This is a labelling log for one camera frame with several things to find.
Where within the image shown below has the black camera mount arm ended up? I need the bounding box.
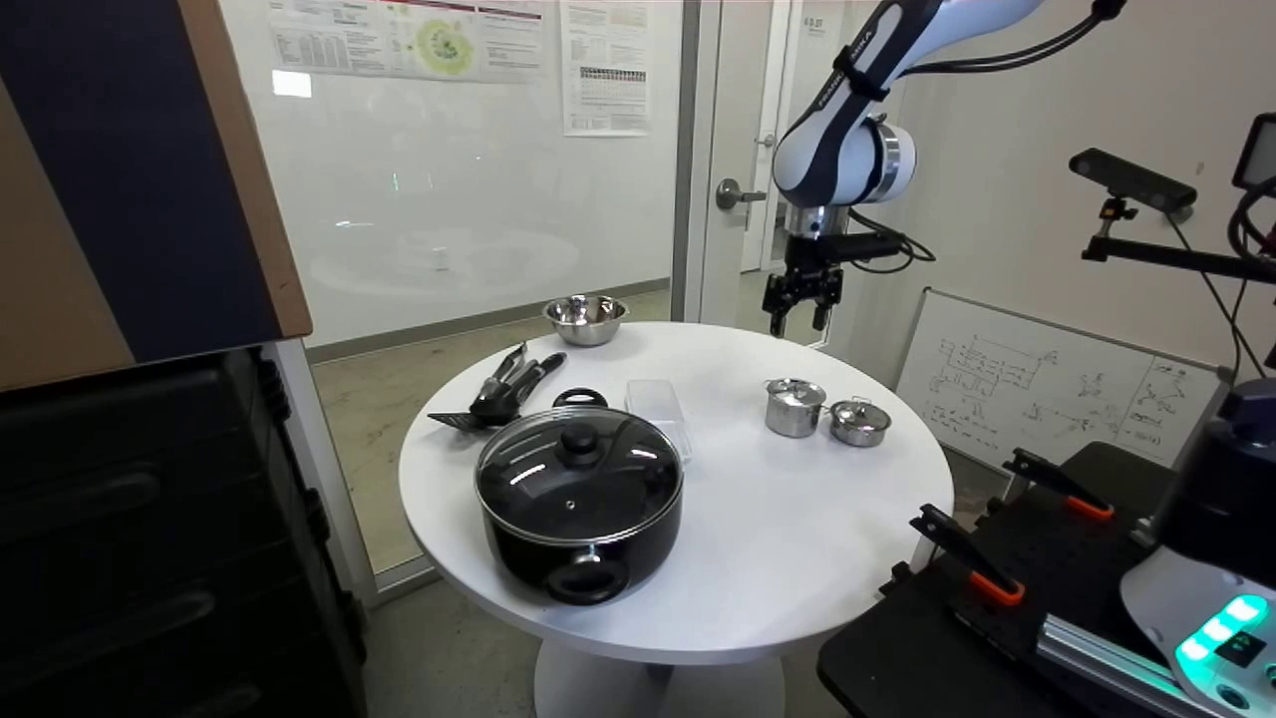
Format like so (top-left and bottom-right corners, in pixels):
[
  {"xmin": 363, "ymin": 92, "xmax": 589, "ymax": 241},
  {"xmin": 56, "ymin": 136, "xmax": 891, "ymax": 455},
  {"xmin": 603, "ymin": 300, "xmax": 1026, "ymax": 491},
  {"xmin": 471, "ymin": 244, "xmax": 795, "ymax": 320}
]
[{"xmin": 1077, "ymin": 191, "xmax": 1276, "ymax": 286}]

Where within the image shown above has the small silver pot without lid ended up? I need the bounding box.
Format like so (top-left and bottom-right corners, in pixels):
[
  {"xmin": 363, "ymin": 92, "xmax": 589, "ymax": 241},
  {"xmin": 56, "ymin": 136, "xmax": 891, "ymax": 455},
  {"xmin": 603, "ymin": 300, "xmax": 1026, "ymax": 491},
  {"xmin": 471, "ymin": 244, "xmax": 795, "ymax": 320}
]
[{"xmin": 827, "ymin": 397, "xmax": 899, "ymax": 453}]

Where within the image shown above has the white door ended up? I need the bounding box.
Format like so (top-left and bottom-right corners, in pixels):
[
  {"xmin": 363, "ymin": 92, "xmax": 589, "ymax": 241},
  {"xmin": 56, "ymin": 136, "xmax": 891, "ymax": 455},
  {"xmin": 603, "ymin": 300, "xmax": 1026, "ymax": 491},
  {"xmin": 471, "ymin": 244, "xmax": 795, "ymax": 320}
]
[{"xmin": 691, "ymin": 0, "xmax": 805, "ymax": 333}]

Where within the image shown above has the black bar-shaped camera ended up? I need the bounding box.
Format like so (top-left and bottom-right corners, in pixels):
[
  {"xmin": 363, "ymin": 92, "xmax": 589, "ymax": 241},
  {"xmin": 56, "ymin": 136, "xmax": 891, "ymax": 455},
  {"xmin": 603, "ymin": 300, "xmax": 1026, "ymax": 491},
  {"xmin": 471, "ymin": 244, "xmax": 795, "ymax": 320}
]
[{"xmin": 1067, "ymin": 144, "xmax": 1200, "ymax": 221}]

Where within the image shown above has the silver door handle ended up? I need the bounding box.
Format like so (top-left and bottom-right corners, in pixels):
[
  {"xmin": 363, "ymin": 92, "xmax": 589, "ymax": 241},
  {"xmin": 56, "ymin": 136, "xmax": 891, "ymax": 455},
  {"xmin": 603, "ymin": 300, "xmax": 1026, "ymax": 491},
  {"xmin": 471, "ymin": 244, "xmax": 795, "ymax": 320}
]
[{"xmin": 715, "ymin": 175, "xmax": 775, "ymax": 217}]

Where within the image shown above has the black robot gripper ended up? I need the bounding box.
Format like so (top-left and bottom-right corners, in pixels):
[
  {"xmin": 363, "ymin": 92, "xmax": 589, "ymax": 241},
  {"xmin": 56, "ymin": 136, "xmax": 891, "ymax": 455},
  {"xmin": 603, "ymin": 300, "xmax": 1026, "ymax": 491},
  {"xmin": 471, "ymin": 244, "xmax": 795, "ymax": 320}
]
[{"xmin": 760, "ymin": 234, "xmax": 848, "ymax": 338}]

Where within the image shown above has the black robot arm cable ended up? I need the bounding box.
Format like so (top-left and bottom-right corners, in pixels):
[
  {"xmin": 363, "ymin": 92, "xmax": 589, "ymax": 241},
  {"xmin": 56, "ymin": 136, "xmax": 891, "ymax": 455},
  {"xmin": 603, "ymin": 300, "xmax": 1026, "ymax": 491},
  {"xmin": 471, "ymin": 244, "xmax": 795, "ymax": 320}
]
[{"xmin": 913, "ymin": 0, "xmax": 1134, "ymax": 80}]

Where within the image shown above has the wide poster with green circle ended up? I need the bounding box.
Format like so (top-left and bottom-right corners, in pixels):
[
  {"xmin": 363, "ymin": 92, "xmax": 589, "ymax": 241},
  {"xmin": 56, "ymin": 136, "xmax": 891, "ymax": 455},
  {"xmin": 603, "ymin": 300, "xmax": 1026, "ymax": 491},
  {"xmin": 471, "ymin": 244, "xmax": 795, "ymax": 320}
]
[{"xmin": 255, "ymin": 0, "xmax": 554, "ymax": 87}]

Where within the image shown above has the black plastic serving spoon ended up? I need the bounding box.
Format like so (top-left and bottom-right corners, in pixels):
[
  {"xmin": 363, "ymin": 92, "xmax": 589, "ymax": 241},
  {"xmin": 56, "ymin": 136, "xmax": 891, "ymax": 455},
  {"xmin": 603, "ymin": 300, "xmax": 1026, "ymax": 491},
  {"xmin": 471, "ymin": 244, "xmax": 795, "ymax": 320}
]
[{"xmin": 471, "ymin": 338, "xmax": 572, "ymax": 425}]

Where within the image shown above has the brown and blue cardboard panel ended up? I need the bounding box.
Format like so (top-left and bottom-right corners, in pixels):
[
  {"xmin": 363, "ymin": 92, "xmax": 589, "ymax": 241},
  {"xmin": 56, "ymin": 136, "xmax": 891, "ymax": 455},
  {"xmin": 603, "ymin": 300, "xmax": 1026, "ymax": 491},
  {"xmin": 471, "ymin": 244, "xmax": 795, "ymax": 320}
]
[{"xmin": 0, "ymin": 0, "xmax": 315, "ymax": 401}]

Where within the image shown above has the black workbench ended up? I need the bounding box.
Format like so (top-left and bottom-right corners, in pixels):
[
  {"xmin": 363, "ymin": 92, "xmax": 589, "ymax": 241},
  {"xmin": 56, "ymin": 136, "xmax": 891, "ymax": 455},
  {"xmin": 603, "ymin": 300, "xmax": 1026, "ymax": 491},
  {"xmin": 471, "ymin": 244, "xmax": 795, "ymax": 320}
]
[{"xmin": 812, "ymin": 439, "xmax": 1276, "ymax": 718}]

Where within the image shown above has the silver metal bowl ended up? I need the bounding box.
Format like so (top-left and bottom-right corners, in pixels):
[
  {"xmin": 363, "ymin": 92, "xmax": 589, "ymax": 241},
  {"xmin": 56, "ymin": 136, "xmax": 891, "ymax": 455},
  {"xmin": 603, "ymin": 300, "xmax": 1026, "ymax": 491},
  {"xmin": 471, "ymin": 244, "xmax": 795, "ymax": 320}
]
[{"xmin": 538, "ymin": 290, "xmax": 629, "ymax": 350}]

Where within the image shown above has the small silver pot with handles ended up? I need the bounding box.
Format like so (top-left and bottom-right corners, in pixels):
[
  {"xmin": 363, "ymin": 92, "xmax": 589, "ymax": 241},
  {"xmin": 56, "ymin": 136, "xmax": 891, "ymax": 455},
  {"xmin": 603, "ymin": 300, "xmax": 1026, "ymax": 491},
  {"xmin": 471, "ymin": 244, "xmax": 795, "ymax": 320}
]
[{"xmin": 760, "ymin": 393, "xmax": 829, "ymax": 443}]

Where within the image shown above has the white controller with green light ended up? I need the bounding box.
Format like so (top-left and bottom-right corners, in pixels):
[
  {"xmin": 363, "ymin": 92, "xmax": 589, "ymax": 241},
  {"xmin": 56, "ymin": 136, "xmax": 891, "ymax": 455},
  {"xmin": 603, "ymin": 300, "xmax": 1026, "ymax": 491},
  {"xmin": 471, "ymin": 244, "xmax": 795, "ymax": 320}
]
[{"xmin": 1116, "ymin": 542, "xmax": 1276, "ymax": 718}]

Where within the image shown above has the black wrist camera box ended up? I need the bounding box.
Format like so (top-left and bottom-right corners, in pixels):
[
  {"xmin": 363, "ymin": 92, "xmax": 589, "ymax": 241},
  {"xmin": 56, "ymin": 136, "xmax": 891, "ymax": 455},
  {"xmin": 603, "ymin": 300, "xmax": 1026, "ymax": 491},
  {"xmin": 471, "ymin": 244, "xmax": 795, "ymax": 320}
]
[{"xmin": 836, "ymin": 226, "xmax": 913, "ymax": 269}]

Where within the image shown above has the glass lid with black knob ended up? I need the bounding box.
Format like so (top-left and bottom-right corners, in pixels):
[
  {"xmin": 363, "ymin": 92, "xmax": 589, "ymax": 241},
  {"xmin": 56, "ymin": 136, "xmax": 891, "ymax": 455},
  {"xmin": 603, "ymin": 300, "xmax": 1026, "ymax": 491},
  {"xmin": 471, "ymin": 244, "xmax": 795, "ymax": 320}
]
[{"xmin": 475, "ymin": 402, "xmax": 687, "ymax": 550}]

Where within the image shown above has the aluminium rail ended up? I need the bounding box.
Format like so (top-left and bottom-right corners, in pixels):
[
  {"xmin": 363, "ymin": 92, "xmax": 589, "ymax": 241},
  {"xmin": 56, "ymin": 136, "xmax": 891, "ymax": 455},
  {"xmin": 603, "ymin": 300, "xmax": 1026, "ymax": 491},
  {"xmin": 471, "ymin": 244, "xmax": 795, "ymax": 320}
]
[{"xmin": 1034, "ymin": 611, "xmax": 1229, "ymax": 718}]

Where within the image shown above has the black plastic spatula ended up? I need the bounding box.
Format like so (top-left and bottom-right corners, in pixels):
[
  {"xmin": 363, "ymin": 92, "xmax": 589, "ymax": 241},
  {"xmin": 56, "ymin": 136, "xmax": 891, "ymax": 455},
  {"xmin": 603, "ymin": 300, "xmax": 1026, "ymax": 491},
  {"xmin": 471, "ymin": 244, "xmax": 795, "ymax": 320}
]
[{"xmin": 427, "ymin": 362, "xmax": 546, "ymax": 435}]

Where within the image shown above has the whiteboard with drawings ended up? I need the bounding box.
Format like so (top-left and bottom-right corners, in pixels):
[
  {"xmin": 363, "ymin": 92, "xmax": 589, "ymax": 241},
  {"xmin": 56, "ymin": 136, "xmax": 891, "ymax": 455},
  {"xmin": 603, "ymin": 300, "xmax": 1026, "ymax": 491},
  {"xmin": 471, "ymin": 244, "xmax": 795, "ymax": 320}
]
[{"xmin": 892, "ymin": 284, "xmax": 1229, "ymax": 478}]

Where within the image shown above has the large black cooking pot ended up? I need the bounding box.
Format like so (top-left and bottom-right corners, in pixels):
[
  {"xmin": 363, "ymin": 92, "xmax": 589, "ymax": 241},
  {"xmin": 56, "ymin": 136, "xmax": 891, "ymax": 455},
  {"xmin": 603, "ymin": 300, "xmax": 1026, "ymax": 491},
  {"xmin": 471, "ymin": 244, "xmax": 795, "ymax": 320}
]
[{"xmin": 475, "ymin": 382, "xmax": 687, "ymax": 611}]

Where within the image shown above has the white paper notice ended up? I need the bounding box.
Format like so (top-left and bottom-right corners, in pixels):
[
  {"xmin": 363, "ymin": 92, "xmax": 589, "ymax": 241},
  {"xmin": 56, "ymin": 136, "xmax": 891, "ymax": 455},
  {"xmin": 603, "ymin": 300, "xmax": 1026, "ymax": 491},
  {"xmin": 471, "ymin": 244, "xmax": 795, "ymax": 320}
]
[{"xmin": 558, "ymin": 0, "xmax": 658, "ymax": 139}]

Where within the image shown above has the black monitor screen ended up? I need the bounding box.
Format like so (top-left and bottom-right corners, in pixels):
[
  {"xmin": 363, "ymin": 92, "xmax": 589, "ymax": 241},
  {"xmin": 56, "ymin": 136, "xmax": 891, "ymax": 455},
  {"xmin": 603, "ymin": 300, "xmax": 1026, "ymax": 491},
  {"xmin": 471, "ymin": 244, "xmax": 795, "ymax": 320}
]
[{"xmin": 1233, "ymin": 112, "xmax": 1276, "ymax": 205}]

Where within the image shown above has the black cabinet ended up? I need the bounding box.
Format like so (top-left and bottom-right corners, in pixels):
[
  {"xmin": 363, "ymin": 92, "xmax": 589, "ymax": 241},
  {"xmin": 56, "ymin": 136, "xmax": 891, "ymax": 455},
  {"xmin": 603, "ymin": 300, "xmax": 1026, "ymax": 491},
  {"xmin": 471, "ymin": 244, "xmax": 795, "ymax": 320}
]
[{"xmin": 0, "ymin": 346, "xmax": 371, "ymax": 718}]

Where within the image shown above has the thin black camera cable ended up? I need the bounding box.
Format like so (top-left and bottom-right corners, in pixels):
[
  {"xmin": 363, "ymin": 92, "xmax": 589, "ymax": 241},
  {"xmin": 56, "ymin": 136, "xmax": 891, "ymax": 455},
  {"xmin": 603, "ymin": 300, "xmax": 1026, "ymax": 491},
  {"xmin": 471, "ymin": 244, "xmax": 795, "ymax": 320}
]
[{"xmin": 1166, "ymin": 184, "xmax": 1276, "ymax": 382}]

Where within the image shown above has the white table pedestal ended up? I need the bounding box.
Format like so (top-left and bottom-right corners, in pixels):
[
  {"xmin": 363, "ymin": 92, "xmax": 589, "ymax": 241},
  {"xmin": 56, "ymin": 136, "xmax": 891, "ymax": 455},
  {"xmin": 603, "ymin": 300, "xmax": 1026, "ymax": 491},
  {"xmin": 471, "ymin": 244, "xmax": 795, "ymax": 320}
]
[{"xmin": 532, "ymin": 636, "xmax": 788, "ymax": 718}]

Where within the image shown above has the black clamp with orange handle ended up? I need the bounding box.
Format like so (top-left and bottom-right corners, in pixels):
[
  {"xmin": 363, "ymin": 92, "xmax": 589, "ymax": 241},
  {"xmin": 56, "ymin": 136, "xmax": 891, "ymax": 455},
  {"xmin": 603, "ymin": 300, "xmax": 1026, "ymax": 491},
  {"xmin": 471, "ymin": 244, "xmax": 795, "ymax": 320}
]
[
  {"xmin": 1001, "ymin": 446, "xmax": 1119, "ymax": 528},
  {"xmin": 910, "ymin": 499, "xmax": 1030, "ymax": 613}
]

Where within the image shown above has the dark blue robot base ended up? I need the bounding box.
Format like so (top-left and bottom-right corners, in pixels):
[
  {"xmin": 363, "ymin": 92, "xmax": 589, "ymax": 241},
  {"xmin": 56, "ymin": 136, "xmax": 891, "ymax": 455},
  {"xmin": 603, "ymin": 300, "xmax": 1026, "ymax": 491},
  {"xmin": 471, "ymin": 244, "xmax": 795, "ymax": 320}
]
[{"xmin": 1154, "ymin": 374, "xmax": 1276, "ymax": 591}]

